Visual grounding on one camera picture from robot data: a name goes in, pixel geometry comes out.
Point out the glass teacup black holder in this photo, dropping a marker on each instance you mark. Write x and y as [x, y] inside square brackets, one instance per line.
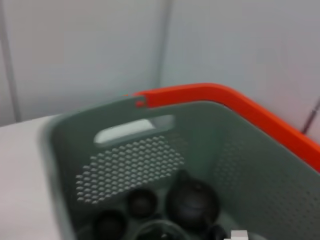
[160, 231]

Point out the white plastic brick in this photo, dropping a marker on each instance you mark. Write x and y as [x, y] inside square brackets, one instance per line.
[239, 235]

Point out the grey perforated storage basket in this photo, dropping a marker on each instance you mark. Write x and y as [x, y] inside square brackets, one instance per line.
[225, 140]

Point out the small dark clay cup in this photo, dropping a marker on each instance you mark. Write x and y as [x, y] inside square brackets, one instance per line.
[141, 202]
[110, 225]

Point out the dark clay teapot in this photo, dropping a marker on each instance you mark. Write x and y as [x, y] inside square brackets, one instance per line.
[192, 202]

